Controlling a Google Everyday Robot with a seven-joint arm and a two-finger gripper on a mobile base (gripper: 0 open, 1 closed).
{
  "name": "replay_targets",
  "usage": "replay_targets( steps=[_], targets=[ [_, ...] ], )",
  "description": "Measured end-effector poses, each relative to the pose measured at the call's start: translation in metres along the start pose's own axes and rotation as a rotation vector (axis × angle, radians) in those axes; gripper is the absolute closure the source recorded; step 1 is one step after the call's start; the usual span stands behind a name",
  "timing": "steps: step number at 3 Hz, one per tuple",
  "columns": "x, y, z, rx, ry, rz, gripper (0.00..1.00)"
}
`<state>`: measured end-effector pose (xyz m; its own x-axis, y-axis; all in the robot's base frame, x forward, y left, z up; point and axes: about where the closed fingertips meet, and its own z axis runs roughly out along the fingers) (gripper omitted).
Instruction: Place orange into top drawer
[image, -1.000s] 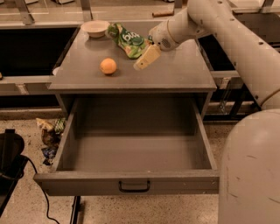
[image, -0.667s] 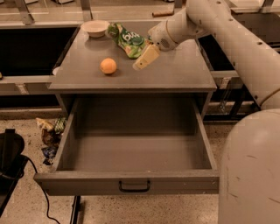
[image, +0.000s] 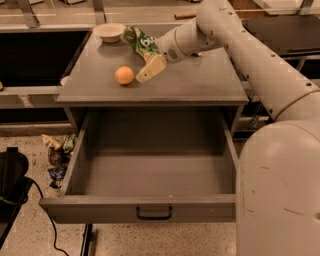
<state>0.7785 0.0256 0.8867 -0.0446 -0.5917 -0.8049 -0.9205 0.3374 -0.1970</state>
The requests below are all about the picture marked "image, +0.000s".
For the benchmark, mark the white paper bowl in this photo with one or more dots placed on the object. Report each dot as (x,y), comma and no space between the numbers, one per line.
(109,32)

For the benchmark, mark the open grey top drawer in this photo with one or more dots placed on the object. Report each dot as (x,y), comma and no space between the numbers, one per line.
(126,159)

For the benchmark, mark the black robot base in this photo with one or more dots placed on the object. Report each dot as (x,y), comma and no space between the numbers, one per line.
(14,187)

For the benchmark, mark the snack wrappers pile on floor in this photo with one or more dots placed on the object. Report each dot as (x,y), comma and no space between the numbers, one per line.
(59,156)

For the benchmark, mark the green chip bag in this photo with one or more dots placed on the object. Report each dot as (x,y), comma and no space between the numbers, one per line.
(144,45)

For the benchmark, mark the grey drawer cabinet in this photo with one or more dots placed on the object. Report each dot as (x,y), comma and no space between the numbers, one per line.
(207,80)

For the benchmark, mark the brown wooden stick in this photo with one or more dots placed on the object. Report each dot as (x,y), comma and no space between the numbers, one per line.
(184,15)

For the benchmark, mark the orange fruit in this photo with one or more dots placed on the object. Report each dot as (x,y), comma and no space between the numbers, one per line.
(124,75)

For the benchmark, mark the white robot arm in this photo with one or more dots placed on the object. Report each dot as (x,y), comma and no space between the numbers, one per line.
(278,176)

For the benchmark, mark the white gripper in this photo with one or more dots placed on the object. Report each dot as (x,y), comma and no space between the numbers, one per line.
(167,46)

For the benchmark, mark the black drawer handle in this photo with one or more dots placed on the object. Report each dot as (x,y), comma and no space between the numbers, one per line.
(154,214)

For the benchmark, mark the black tray table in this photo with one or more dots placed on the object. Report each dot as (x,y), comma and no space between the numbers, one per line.
(287,35)

